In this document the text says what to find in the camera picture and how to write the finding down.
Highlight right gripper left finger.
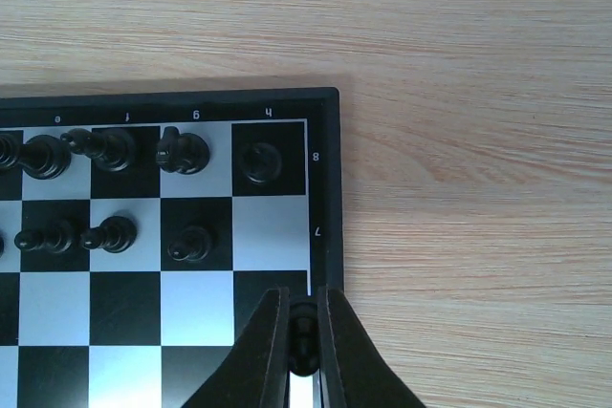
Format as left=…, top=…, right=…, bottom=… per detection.
left=184, top=288, right=290, bottom=408

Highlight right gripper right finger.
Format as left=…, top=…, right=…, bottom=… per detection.
left=317, top=287, right=425, bottom=408

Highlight black queen piece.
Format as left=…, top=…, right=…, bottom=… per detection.
left=1, top=133, right=72, bottom=180

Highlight black and white chessboard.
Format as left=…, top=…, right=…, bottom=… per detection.
left=1, top=87, right=344, bottom=407

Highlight black pawn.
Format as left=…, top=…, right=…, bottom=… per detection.
left=13, top=220, right=78, bottom=254
left=80, top=216, right=138, bottom=253
left=166, top=225, right=215, bottom=263
left=288, top=297, right=319, bottom=377

